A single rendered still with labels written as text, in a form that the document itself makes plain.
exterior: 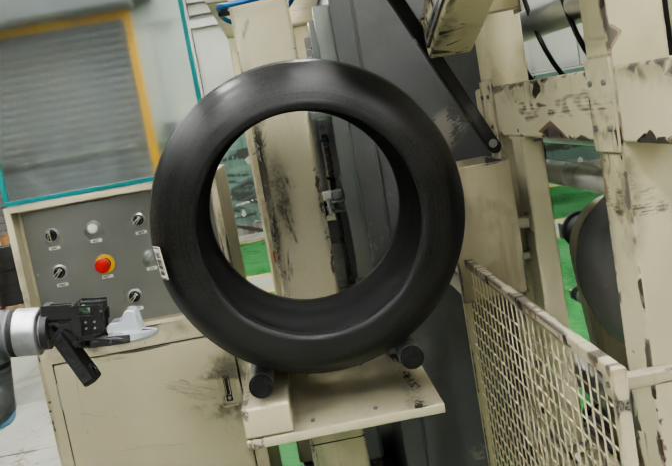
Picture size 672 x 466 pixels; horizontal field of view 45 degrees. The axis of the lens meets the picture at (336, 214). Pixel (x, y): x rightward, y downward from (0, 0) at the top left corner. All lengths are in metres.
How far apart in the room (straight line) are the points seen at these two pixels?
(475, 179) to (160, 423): 1.08
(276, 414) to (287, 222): 0.48
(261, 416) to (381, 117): 0.58
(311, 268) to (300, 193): 0.17
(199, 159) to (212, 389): 0.96
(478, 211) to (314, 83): 0.55
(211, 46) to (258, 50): 9.03
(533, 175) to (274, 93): 0.68
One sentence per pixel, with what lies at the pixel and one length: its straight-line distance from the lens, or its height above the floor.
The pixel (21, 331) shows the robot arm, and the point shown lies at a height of 1.07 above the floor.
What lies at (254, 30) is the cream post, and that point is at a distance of 1.81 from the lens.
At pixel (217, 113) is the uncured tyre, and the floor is 1.40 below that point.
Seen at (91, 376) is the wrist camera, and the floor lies 0.96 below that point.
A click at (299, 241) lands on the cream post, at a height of 1.09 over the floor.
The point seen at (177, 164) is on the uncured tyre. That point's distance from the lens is 1.43.
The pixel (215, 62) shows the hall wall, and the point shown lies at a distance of 10.81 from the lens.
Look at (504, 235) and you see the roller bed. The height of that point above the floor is 1.04.
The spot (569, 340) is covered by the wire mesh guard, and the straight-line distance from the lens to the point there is 1.19.
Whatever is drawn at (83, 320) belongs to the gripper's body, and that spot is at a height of 1.07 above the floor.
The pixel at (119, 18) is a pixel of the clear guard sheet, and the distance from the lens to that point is 2.20.
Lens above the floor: 1.36
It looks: 7 degrees down
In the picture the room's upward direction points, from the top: 10 degrees counter-clockwise
